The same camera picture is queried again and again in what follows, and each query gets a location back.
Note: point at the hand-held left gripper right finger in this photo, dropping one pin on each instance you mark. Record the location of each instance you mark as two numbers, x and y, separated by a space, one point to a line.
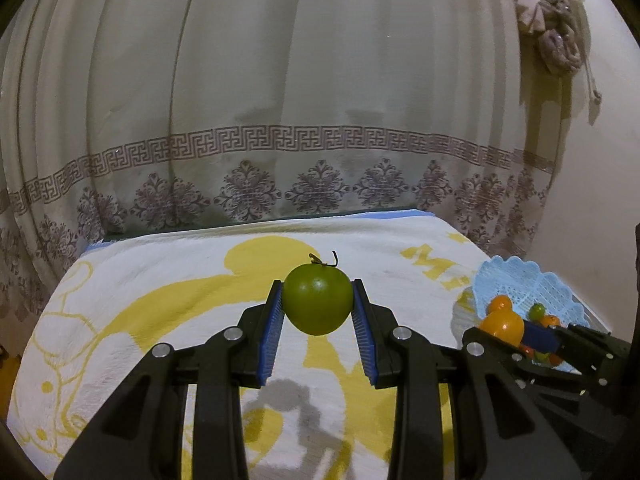
364 340

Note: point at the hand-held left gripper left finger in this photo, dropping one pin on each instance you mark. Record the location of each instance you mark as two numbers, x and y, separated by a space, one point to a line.
270 335

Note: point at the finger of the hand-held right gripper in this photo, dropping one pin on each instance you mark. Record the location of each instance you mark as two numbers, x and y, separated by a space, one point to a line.
542 338
560 380

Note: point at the small green round fruit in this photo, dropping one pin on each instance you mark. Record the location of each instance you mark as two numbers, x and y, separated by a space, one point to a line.
542 358
537 311

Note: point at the small red cherry tomato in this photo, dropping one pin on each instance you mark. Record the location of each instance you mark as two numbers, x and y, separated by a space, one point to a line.
525 350

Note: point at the green tomato with stem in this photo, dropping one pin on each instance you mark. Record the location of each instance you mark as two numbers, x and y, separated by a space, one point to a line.
317 300

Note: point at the light blue lattice plastic basket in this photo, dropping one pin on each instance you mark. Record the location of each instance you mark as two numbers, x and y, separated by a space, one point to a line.
525 280

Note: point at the white and yellow printed blanket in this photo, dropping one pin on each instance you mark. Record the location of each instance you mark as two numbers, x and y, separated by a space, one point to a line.
150 290

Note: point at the beige patterned curtain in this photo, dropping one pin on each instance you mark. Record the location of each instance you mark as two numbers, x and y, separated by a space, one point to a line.
280 85

